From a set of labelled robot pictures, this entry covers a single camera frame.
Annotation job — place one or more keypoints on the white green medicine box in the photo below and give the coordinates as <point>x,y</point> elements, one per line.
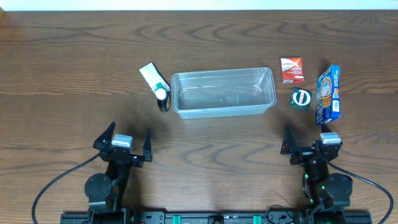
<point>154,79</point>

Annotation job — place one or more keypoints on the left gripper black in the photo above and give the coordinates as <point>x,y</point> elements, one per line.
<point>121,154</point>

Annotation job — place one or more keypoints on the dark bottle white cap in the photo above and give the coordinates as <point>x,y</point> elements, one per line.
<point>163,99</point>

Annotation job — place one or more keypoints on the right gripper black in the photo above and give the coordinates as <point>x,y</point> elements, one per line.
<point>308,152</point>

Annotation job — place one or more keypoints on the red medicine box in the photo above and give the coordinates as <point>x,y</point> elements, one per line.
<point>291,70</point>

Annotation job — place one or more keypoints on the clear plastic container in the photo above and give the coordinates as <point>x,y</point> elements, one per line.
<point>222,93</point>

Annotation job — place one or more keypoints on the blue medicine box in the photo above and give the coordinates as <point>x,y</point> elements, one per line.
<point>328,96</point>

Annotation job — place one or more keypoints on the dark green square box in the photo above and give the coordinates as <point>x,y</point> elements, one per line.
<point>300,99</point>

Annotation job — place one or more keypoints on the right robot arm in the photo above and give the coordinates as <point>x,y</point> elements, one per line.
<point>329,193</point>

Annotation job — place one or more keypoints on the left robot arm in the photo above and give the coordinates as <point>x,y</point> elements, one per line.
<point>105,190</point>

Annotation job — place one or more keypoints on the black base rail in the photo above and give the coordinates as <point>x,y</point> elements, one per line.
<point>270,216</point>

